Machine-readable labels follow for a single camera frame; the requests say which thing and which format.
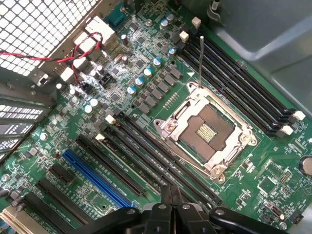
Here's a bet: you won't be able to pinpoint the black RAM slot white latches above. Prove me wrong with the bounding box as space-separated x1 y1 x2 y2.
191 17 307 121
106 114 215 210
179 31 294 136
95 133 166 203

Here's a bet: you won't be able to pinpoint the green Dell motherboard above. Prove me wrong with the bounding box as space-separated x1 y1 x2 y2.
0 0 312 234

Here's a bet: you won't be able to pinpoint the long black expansion slot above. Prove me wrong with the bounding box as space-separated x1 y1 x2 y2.
23 192 74 234
75 134 146 197
36 177 91 225

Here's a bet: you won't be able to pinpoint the blue expansion slot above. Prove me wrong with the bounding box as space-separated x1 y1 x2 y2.
62 150 134 208

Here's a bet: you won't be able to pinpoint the silver CPU socket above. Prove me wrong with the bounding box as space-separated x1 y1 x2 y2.
153 81 258 184

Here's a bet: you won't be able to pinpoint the short black expansion slot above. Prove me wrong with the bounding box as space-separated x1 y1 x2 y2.
48 163 76 187

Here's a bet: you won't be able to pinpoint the round coin battery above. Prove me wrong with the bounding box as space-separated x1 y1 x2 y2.
299 156 312 176

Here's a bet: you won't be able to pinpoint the white expansion slot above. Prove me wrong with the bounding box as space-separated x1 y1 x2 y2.
0 207 28 234

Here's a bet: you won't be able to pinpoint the thin steel locking lever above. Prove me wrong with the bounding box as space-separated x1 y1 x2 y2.
197 35 206 88

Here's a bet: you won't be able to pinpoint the silver rear port block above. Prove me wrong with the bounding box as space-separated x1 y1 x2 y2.
72 56 89 71
84 16 117 47
73 36 97 54

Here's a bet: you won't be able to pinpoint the blue rear port connector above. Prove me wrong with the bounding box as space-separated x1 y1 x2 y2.
104 3 128 25

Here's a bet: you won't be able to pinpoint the open silver PC case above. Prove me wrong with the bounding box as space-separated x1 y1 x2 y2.
0 0 312 161

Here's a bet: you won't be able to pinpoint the red and black twisted wire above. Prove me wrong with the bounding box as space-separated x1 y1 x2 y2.
0 31 104 90

